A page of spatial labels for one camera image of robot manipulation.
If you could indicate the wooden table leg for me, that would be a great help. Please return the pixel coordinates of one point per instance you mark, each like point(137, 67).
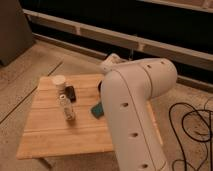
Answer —
point(45, 163)

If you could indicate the small dark box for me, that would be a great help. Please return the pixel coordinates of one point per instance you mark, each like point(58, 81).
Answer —
point(70, 93)

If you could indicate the white metal railing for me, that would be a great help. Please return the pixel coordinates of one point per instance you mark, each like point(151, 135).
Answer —
point(184, 35)

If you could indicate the grey cabinet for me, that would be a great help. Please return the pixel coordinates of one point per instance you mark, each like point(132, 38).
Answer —
point(15, 34)

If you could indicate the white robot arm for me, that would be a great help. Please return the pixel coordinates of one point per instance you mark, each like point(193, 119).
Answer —
point(125, 90)

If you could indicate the white lidded jar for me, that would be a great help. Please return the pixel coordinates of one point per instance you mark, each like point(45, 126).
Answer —
point(60, 82)

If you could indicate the teal sponge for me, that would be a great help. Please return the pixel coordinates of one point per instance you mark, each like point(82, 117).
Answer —
point(97, 110)

